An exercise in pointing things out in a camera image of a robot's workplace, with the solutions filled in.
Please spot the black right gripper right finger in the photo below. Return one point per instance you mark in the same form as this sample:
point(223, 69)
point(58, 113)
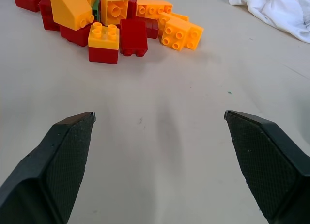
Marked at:
point(266, 165)

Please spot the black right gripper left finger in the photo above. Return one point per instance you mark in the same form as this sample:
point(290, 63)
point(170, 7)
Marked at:
point(48, 170)

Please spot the yellow block on red block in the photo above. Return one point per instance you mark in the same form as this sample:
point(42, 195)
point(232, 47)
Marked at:
point(103, 43)

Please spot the white crumpled cloth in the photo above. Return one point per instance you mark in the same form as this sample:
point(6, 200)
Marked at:
point(273, 8)

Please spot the red rectangular building block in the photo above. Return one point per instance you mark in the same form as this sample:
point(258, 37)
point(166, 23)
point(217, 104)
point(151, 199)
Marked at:
point(133, 37)

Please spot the yellow sloped building block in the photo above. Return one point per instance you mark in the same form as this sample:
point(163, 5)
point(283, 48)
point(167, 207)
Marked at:
point(69, 9)

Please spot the green plastic building brick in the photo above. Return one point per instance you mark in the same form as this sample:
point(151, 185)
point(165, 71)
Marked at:
point(96, 8)

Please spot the yellow hollow building block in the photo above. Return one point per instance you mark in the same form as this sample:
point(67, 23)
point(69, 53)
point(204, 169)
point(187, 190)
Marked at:
point(113, 9)

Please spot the dark red plastic building brick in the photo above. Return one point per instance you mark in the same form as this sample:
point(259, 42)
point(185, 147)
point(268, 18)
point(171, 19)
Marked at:
point(151, 27)

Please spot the yellow studded flat block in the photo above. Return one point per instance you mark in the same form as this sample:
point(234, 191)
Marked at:
point(152, 8)

